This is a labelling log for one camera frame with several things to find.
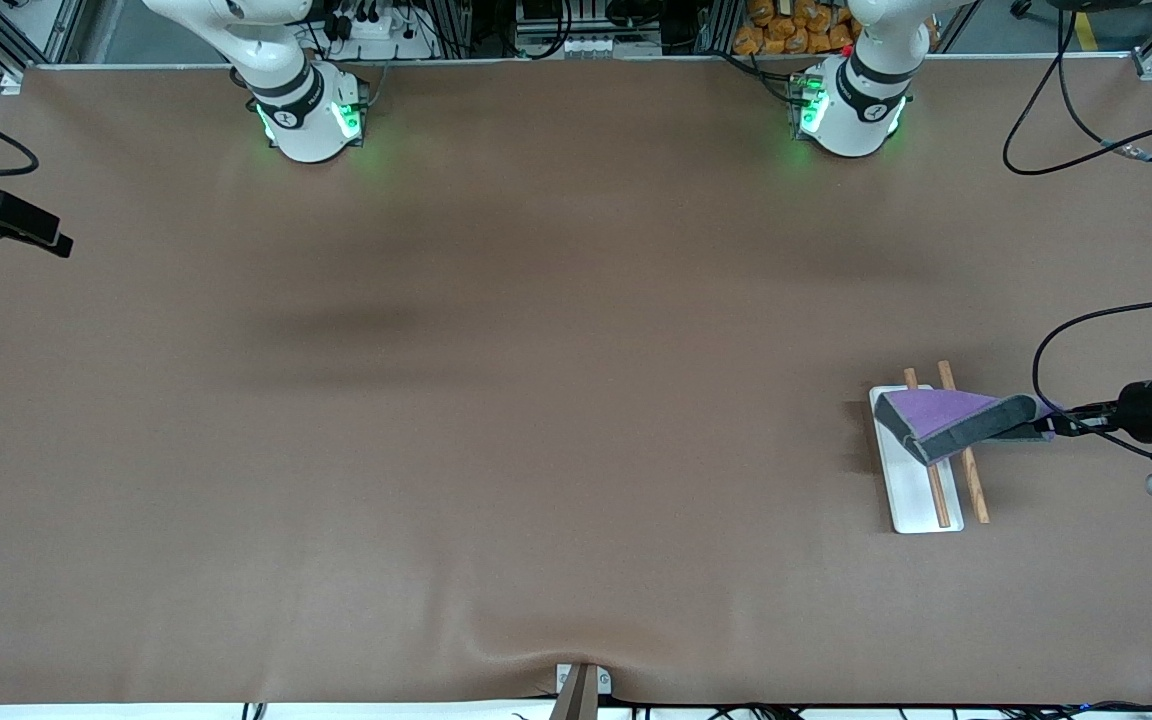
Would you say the white power strip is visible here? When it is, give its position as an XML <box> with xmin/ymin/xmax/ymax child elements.
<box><xmin>321</xmin><ymin>0</ymin><xmax>437</xmax><ymax>61</ymax></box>

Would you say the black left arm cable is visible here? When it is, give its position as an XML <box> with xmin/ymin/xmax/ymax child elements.
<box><xmin>1001</xmin><ymin>0</ymin><xmax>1152</xmax><ymax>463</ymax></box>

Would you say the grey metal camera mount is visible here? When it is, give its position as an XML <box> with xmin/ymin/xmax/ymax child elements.
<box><xmin>554</xmin><ymin>662</ymin><xmax>613</xmax><ymax>720</ymax></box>

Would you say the purple microfibre towel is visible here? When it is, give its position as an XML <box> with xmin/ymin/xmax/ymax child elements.
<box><xmin>874</xmin><ymin>388</ymin><xmax>1059</xmax><ymax>468</ymax></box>

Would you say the orange snack packets pile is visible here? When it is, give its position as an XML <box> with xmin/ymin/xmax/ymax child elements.
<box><xmin>733</xmin><ymin>0</ymin><xmax>937</xmax><ymax>56</ymax></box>

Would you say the white rack with wooden bars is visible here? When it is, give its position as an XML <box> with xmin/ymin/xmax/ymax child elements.
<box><xmin>868</xmin><ymin>360</ymin><xmax>991</xmax><ymax>535</ymax></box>

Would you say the brown table mat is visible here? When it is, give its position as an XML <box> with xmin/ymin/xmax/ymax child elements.
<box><xmin>0</xmin><ymin>58</ymin><xmax>1152</xmax><ymax>706</ymax></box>

